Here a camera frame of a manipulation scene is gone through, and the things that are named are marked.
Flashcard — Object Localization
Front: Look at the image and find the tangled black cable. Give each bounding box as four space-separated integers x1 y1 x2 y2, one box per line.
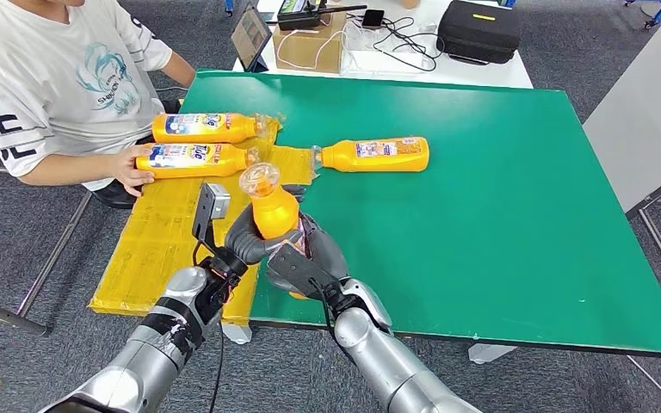
347 15 442 73

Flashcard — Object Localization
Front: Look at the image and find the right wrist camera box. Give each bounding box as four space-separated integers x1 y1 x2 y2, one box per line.
266 243 337 298

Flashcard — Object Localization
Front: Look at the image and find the person's right hand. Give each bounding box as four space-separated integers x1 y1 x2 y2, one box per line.
107 145 156 198

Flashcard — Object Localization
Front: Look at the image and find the green table board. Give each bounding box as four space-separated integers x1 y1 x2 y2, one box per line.
179 68 661 361

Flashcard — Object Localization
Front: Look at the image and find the person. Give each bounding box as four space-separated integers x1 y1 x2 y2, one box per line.
0 0 196 209

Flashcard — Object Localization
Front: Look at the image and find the brown cardboard box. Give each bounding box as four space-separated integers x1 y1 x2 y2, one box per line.
273 11 348 74

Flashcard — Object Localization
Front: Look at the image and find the white table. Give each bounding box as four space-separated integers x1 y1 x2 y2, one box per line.
233 0 534 90

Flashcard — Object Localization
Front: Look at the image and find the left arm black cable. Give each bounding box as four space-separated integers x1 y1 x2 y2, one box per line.
208 324 226 413

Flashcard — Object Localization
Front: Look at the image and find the yellow taped cardboard mat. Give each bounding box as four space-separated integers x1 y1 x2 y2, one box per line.
88 115 316 326

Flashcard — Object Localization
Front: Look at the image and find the clear plastic box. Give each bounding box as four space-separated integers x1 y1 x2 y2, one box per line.
340 20 440 77

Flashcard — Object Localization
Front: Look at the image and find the tablet on stand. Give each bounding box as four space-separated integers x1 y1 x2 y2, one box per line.
230 4 274 74

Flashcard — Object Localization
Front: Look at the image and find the orange detergent bottle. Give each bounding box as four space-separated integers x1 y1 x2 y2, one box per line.
312 136 430 173
238 162 309 300
151 112 269 145
135 142 260 180

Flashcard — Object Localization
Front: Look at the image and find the black radio device with antenna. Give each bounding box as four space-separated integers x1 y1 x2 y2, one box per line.
277 0 368 31

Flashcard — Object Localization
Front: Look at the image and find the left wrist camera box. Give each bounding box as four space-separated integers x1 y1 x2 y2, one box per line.
191 182 232 252

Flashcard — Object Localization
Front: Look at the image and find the white floor cable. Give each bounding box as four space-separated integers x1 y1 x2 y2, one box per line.
627 355 661 411

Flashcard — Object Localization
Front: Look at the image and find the black carrying case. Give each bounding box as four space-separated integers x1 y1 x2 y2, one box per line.
436 0 522 65

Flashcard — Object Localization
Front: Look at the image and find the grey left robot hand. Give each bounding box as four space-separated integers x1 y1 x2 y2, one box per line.
225 205 306 266

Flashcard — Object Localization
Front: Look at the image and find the white table foot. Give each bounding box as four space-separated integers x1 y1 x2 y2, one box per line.
466 343 520 366
215 322 253 347

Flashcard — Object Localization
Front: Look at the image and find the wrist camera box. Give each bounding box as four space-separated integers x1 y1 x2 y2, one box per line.
266 243 337 298
191 182 232 252

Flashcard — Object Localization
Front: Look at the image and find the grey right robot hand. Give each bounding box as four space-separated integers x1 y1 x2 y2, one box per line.
264 213 349 298

